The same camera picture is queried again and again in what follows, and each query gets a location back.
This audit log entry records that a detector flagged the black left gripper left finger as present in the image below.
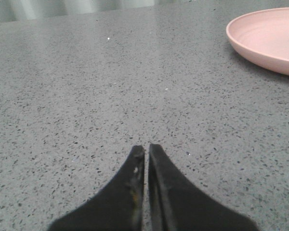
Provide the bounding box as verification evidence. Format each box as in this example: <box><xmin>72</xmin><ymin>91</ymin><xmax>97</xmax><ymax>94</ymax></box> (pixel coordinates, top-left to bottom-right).
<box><xmin>49</xmin><ymin>146</ymin><xmax>145</xmax><ymax>231</ymax></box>

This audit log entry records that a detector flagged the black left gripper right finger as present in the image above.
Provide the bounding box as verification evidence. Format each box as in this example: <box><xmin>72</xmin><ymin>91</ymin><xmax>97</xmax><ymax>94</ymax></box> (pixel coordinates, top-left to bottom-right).
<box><xmin>148</xmin><ymin>144</ymin><xmax>258</xmax><ymax>231</ymax></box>

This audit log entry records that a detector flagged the white pleated curtain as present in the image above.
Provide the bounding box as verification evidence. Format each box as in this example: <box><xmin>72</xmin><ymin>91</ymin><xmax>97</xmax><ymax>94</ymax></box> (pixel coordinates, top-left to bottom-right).
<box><xmin>0</xmin><ymin>0</ymin><xmax>186</xmax><ymax>23</ymax></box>

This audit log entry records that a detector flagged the pink plate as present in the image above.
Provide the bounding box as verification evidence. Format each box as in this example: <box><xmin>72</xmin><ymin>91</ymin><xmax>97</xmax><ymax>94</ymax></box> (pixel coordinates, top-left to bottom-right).
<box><xmin>226</xmin><ymin>7</ymin><xmax>289</xmax><ymax>75</ymax></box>

